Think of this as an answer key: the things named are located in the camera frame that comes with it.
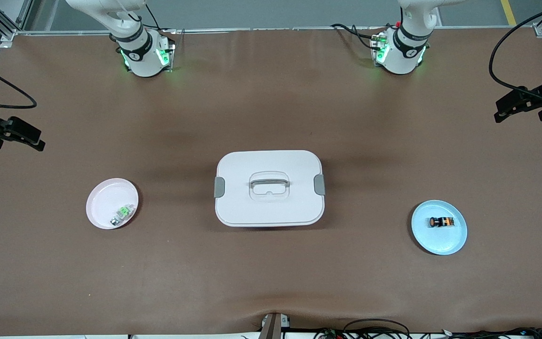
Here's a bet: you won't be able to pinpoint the pink round plate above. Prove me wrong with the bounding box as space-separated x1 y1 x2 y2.
86 178 139 230

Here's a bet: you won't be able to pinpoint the light blue round plate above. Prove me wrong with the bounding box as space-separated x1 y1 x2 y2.
411 200 468 256

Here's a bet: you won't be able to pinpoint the white lidded storage box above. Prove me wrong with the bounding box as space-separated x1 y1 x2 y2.
214 150 326 228

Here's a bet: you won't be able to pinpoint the brown table mat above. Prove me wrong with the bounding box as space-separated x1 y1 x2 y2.
0 28 542 336

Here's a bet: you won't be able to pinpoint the metal table clamp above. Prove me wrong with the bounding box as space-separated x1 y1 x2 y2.
258 312 291 339

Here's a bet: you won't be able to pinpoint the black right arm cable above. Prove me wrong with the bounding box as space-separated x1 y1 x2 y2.
0 56 37 110

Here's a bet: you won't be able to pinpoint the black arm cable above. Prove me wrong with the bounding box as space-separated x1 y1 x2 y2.
489 0 542 102
0 56 37 110

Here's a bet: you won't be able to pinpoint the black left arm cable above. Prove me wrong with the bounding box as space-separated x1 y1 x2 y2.
489 0 542 102

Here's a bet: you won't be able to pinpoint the green and clear switch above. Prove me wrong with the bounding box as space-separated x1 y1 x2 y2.
110 204 136 226

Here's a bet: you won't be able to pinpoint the black right base cables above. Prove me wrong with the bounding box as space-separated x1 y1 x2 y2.
130 0 177 33

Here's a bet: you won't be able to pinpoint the black base cables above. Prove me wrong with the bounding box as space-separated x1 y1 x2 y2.
331 23 387 50
130 0 177 33

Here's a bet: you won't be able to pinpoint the black left base cables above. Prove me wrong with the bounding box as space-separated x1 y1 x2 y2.
331 23 387 50

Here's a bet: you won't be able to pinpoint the black cable tangle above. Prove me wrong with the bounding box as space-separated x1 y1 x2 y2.
316 326 542 339

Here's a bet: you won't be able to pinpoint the aluminium table edge rail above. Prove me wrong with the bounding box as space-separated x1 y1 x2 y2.
0 27 542 36

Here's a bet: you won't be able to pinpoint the grey box lid handle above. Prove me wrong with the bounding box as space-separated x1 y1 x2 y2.
250 178 290 190

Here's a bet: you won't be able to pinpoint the looped black cable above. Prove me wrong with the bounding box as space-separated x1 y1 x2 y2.
344 319 410 339

